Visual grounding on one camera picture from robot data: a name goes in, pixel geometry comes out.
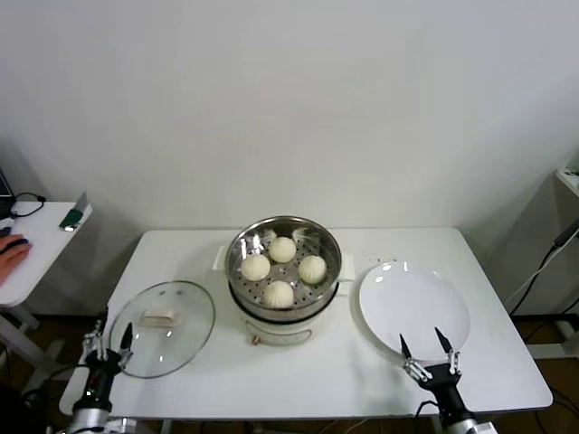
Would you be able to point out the bare person hand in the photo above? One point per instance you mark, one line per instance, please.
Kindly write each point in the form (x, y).
(11, 260)

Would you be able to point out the white electric cooker base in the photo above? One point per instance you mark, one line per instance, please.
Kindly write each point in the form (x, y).
(276, 332)

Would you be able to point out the white steamed baozi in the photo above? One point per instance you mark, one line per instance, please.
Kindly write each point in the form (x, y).
(255, 268)
(282, 248)
(312, 270)
(278, 294)

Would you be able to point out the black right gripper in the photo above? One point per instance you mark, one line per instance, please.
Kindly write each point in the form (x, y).
(445, 384)

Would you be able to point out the dark laptop edge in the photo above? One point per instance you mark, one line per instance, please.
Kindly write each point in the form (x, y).
(3, 183)

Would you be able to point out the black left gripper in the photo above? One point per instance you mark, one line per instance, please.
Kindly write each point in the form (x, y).
(100, 380)

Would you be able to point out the white round plate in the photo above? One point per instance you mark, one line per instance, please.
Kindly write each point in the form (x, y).
(407, 307)

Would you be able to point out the white desk foot frame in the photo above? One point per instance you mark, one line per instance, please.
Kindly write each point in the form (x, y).
(565, 334)

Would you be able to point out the white desk with clutter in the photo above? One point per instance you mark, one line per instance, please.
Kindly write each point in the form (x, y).
(567, 180)

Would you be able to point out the perforated steel steamer basket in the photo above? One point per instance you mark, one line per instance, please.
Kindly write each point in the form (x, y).
(237, 253)

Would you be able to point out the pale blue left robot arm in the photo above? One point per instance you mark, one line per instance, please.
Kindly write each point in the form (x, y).
(90, 418)

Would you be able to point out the small white desk item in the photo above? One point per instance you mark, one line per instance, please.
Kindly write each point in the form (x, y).
(5, 221)

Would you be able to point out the black power adapter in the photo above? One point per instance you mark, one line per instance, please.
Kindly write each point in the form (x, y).
(564, 235)

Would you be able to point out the white side table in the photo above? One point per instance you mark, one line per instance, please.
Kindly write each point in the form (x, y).
(50, 253)

